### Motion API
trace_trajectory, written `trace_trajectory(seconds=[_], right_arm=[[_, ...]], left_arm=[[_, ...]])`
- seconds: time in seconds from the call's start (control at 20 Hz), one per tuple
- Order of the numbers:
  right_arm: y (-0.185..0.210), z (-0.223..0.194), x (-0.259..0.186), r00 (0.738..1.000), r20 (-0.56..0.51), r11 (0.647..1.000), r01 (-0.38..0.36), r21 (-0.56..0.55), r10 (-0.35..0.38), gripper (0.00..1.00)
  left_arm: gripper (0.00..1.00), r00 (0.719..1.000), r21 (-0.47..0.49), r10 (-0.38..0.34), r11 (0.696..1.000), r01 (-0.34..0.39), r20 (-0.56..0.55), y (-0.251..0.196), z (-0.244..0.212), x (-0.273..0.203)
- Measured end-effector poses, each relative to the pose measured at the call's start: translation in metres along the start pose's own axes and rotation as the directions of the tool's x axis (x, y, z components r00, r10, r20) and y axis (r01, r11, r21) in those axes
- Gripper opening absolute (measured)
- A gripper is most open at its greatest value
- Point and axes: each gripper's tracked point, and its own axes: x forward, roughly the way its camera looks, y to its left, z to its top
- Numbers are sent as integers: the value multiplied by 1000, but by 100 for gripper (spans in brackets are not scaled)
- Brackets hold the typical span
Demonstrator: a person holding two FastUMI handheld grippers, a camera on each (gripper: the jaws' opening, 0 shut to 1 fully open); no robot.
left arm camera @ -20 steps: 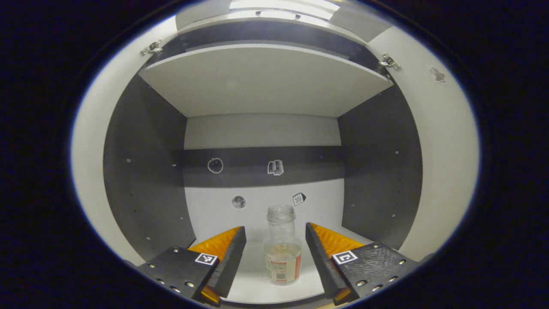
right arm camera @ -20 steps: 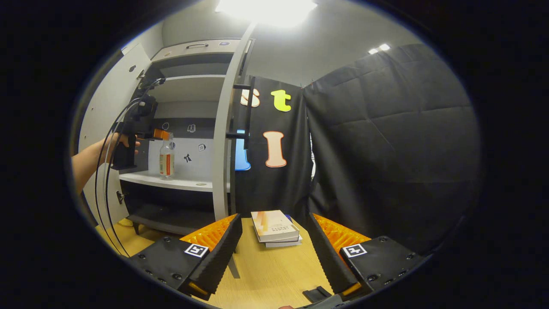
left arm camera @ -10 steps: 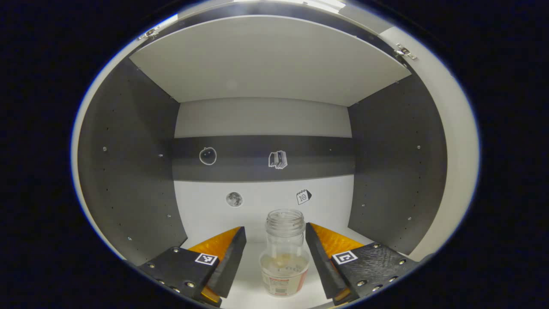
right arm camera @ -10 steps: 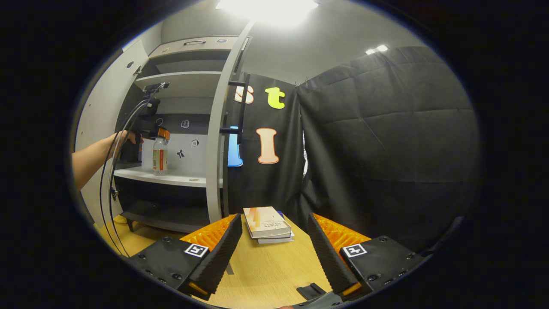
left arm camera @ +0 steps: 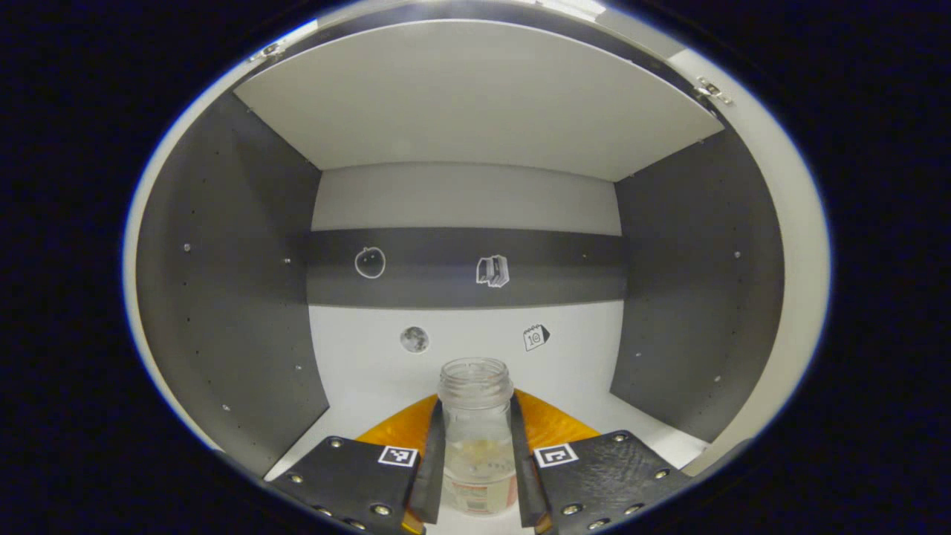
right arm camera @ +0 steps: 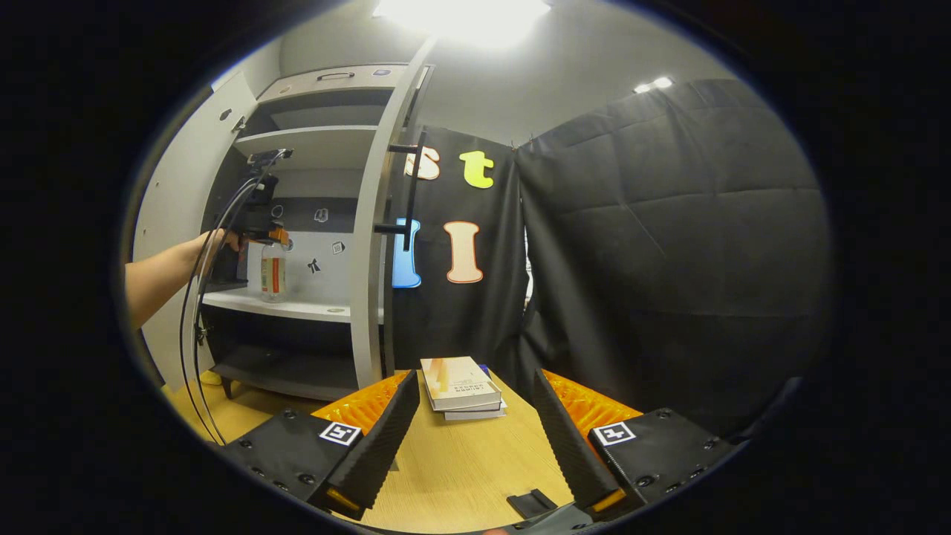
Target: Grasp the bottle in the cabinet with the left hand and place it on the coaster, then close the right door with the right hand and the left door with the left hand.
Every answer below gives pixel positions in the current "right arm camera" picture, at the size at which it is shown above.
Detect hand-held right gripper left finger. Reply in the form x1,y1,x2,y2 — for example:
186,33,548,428
219,370,421,521

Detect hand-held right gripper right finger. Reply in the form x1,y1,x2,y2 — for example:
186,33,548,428
531,368,740,530

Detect clear plastic bottle orange label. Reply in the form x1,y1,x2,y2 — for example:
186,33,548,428
260,238,289,303

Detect grey cabinet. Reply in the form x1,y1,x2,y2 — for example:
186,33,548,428
197,63,435,402

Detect grey cabinet door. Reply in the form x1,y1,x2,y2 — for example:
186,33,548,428
349,37,439,391
134,71,257,391

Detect grey cabinet drawer front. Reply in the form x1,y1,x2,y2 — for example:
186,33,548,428
256,63,430,103

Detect beige cover book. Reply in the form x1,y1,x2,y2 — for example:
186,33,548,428
421,357,503,412

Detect white book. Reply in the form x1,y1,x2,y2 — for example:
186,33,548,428
444,400,508,422

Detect black backdrop cloth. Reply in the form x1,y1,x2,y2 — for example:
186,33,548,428
383,126,532,380

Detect black quilted cloth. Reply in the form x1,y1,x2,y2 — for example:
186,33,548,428
516,78,833,439

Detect large ceiling light panel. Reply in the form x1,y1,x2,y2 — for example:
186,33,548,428
371,0,552,49

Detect black plastic bracket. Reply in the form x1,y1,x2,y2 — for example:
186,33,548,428
507,488,558,519

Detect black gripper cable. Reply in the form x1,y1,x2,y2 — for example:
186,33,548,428
178,152,289,447

